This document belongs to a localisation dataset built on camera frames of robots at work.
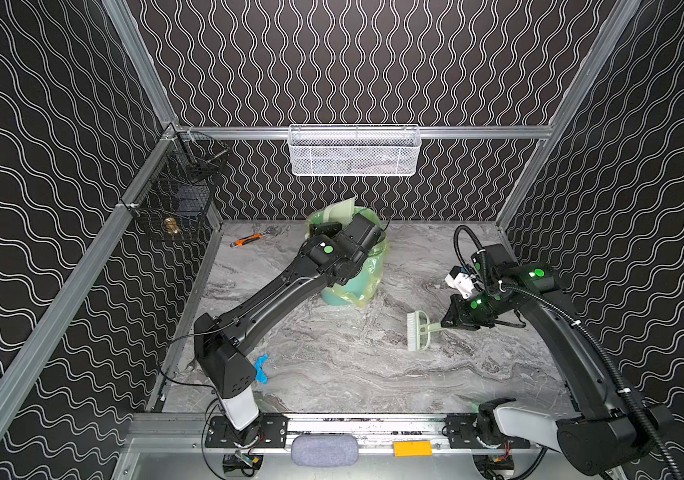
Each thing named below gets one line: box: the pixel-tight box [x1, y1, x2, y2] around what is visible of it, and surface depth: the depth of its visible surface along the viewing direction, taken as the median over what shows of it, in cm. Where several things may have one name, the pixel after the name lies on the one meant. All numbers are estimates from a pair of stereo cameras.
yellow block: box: [393, 441, 433, 457], surface depth 74 cm
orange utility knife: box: [230, 230, 271, 248], surface depth 116 cm
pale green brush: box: [407, 310, 442, 351], surface depth 80 cm
